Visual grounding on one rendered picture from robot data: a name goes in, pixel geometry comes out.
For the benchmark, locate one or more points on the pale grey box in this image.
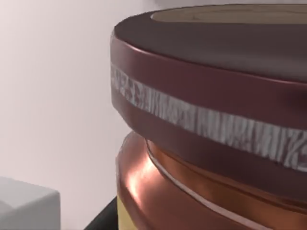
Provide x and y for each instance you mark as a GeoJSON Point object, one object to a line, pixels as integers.
{"type": "Point", "coordinates": [26, 206]}

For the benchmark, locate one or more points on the brown bottle with maroon cap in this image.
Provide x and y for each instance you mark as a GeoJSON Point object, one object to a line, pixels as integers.
{"type": "Point", "coordinates": [206, 124]}

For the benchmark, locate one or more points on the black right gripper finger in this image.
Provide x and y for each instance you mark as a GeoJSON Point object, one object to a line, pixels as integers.
{"type": "Point", "coordinates": [108, 219]}

